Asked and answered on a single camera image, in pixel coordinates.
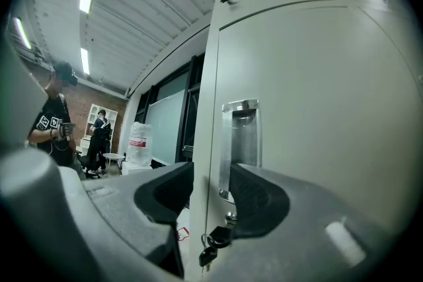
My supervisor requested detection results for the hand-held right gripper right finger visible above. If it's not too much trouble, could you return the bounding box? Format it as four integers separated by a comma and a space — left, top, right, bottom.
206, 163, 403, 282

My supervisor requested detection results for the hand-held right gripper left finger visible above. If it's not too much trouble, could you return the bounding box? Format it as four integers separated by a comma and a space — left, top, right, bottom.
82, 161, 194, 278

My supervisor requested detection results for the grey metal locker cabinet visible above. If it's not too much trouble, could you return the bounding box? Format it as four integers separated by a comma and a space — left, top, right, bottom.
188, 0, 423, 282

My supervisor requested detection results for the white water dispenser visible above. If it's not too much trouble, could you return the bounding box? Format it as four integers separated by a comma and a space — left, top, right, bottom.
121, 160, 155, 176

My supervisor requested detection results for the large clear water bottle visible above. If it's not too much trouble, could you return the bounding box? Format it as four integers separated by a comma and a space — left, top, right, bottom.
126, 122, 153, 166

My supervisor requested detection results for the white round table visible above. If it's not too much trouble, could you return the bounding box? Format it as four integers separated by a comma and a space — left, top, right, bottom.
102, 152, 126, 173

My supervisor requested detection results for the frosted whiteboard panel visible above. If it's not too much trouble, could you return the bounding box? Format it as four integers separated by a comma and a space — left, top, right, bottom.
145, 88, 186, 166

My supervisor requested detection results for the black office chair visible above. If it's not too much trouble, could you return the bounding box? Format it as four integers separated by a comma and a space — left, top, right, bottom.
77, 151, 104, 180

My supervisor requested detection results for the white arched shelf unit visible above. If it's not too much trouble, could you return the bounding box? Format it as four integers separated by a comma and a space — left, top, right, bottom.
86, 103, 119, 156

